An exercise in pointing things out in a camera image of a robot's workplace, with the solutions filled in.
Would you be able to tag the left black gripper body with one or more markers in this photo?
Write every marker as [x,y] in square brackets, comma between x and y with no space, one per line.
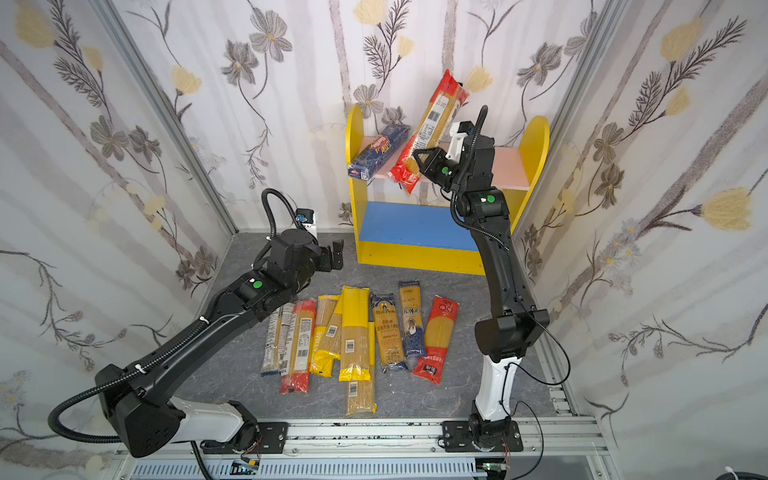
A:
[327,257]

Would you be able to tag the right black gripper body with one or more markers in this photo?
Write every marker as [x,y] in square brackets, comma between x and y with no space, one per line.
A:
[432,163]

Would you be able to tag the red labelled spaghetti bag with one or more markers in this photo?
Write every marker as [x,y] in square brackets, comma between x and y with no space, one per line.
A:
[447,99]

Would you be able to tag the dark blue Barilla spaghetti bag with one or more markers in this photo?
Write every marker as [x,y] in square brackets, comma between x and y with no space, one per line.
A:
[367,161]

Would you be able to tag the blue gold spaghetti bag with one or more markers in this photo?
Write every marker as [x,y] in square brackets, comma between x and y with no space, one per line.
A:
[412,323]

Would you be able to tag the red yellow spaghetti bag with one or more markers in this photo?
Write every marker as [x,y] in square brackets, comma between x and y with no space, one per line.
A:
[437,336]

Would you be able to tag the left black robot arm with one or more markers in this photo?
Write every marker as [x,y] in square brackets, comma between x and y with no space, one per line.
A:
[139,400]

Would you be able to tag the yellow shelf pink blue boards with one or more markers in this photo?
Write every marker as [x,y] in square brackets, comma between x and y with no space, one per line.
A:
[425,237]

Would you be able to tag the large yellow spaghetti bag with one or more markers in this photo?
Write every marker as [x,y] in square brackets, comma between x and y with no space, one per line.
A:
[355,351]

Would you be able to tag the clear white spaghetti bag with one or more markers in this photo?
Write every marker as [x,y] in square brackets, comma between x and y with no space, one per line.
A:
[276,338]

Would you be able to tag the yellow spaghetti bag small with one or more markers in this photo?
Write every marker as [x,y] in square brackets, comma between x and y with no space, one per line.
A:
[326,346]

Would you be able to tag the brown blue spaghetti bag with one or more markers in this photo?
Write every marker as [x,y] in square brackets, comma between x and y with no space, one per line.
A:
[388,336]

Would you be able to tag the brown spaghetti pack bottom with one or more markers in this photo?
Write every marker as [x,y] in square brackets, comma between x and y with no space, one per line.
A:
[361,396]

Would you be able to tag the red clear spaghetti bag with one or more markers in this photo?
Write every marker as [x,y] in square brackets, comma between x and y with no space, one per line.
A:
[298,349]

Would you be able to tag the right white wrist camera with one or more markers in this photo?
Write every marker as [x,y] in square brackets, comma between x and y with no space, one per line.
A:
[459,132]

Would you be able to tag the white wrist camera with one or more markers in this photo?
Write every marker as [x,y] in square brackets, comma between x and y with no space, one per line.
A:
[307,219]
[459,132]

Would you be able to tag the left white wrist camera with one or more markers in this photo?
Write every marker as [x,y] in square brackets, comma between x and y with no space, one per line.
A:
[307,219]

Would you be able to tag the white cable duct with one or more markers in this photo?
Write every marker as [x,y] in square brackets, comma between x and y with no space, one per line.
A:
[355,468]

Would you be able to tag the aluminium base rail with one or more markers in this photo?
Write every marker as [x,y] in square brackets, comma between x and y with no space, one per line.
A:
[564,446]

